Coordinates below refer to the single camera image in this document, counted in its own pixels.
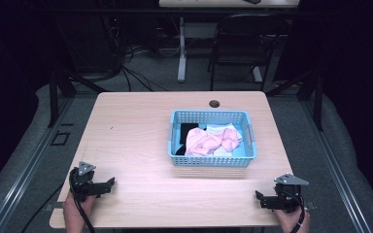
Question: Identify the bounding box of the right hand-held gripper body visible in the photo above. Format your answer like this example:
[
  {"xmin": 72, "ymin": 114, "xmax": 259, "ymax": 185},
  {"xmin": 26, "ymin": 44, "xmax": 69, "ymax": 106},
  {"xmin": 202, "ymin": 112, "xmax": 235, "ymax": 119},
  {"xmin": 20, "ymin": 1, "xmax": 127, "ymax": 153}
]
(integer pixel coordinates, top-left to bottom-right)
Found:
[{"xmin": 260, "ymin": 173, "xmax": 310, "ymax": 214}]

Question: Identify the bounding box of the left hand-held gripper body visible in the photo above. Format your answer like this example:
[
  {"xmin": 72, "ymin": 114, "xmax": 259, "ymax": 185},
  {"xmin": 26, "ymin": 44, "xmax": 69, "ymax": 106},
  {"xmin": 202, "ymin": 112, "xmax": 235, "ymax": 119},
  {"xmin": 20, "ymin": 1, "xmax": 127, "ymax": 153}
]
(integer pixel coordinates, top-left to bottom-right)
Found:
[{"xmin": 69, "ymin": 160, "xmax": 104, "ymax": 203}]

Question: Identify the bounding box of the person's right hand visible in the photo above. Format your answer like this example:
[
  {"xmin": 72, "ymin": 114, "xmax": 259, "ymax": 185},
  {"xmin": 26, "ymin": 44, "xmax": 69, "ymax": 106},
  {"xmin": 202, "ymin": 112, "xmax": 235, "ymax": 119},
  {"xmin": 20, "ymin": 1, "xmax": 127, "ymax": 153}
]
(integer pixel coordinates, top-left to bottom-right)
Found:
[{"xmin": 273, "ymin": 207, "xmax": 312, "ymax": 233}]

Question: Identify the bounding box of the person's left hand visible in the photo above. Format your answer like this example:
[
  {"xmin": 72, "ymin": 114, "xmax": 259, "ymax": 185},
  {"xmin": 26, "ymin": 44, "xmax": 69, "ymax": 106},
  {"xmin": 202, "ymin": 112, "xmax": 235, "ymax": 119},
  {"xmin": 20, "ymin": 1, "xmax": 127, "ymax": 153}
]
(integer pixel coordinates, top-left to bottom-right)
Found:
[{"xmin": 62, "ymin": 192, "xmax": 97, "ymax": 233}]

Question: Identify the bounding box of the light blue plastic basket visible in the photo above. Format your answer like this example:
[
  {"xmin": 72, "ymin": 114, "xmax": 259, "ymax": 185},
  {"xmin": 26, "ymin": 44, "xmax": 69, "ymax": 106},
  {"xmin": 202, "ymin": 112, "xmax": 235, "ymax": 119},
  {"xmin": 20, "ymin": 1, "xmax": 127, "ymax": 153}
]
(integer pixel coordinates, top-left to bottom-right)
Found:
[{"xmin": 167, "ymin": 109, "xmax": 258, "ymax": 168}]

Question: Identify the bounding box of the pink cloth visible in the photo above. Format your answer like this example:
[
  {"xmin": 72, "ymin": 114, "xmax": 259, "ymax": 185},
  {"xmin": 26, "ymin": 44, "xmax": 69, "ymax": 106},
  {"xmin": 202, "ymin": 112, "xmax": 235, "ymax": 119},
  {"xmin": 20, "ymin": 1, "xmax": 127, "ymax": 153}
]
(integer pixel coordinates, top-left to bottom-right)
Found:
[{"xmin": 185, "ymin": 126, "xmax": 241, "ymax": 157}]

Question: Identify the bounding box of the white cloth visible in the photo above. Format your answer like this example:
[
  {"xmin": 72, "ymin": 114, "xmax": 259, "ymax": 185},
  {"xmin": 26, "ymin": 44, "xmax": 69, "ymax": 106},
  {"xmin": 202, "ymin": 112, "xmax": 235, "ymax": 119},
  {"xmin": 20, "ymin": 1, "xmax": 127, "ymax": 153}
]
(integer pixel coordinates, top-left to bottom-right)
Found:
[{"xmin": 205, "ymin": 122, "xmax": 244, "ymax": 145}]

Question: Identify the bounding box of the black metal stand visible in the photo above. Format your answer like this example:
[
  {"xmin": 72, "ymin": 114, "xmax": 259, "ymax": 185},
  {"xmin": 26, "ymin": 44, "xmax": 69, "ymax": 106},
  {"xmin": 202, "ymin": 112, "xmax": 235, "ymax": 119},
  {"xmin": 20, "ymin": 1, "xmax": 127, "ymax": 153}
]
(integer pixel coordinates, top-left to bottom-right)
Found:
[
  {"xmin": 47, "ymin": 63, "xmax": 109, "ymax": 129},
  {"xmin": 264, "ymin": 68, "xmax": 325, "ymax": 132}
]

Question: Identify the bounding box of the black cloth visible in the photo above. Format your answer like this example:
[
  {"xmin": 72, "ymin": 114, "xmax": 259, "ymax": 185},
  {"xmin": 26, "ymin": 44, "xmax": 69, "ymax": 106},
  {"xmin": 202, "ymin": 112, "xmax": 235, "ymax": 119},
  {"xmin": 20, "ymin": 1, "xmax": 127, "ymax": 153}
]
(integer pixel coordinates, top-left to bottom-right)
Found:
[{"xmin": 175, "ymin": 121, "xmax": 200, "ymax": 156}]

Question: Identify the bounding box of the white-legged desk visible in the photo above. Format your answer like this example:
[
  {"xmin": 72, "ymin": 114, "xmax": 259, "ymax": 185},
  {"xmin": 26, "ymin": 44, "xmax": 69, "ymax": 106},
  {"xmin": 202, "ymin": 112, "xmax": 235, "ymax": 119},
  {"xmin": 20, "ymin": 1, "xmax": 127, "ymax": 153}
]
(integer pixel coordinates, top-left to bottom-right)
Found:
[{"xmin": 158, "ymin": 0, "xmax": 301, "ymax": 83}]

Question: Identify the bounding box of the black folding chair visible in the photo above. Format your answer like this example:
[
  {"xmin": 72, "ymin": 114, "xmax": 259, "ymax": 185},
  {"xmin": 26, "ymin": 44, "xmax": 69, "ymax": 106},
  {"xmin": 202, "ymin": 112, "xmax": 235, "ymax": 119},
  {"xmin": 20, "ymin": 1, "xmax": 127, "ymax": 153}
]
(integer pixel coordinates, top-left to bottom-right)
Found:
[{"xmin": 206, "ymin": 13, "xmax": 288, "ymax": 92}]

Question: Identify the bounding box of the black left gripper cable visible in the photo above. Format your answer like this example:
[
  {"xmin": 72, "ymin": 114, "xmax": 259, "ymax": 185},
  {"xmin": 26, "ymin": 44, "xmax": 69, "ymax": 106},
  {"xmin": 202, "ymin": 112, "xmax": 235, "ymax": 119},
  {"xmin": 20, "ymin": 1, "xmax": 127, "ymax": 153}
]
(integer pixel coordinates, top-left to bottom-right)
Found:
[{"xmin": 69, "ymin": 166, "xmax": 97, "ymax": 233}]

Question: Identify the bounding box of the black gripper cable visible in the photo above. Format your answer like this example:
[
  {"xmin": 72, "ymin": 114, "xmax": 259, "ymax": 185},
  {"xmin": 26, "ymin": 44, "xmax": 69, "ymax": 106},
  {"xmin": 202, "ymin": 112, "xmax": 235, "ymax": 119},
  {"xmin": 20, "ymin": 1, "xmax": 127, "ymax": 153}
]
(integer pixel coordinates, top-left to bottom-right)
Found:
[
  {"xmin": 69, "ymin": 166, "xmax": 97, "ymax": 233},
  {"xmin": 281, "ymin": 189, "xmax": 307, "ymax": 233}
]

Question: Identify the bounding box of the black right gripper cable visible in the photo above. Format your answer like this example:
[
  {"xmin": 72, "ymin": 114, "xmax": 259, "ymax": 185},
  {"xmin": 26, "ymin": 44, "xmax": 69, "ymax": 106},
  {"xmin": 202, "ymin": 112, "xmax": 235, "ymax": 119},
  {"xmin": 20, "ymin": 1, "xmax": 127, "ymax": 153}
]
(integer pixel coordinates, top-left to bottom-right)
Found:
[{"xmin": 281, "ymin": 189, "xmax": 307, "ymax": 233}]

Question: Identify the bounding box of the black floor cable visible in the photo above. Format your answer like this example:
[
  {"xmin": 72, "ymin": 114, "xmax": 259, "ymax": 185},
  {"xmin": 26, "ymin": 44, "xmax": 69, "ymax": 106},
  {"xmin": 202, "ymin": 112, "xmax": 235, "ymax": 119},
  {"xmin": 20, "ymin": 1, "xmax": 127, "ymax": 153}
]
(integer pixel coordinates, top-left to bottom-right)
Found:
[{"xmin": 18, "ymin": 182, "xmax": 66, "ymax": 233}]

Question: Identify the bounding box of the aluminium rail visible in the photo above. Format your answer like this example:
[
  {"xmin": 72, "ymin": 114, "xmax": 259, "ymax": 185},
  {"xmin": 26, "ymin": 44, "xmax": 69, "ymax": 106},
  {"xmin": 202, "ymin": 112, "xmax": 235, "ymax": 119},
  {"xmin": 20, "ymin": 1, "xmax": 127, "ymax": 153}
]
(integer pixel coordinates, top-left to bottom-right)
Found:
[
  {"xmin": 0, "ymin": 96, "xmax": 76, "ymax": 233},
  {"xmin": 298, "ymin": 96, "xmax": 373, "ymax": 233}
]

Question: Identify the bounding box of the bundle of floor cables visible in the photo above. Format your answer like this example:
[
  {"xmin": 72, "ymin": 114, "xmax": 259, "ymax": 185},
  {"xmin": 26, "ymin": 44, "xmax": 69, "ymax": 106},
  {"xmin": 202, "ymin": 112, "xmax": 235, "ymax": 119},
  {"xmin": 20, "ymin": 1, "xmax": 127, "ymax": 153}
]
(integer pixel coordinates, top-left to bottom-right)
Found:
[{"xmin": 100, "ymin": 13, "xmax": 183, "ymax": 93}]

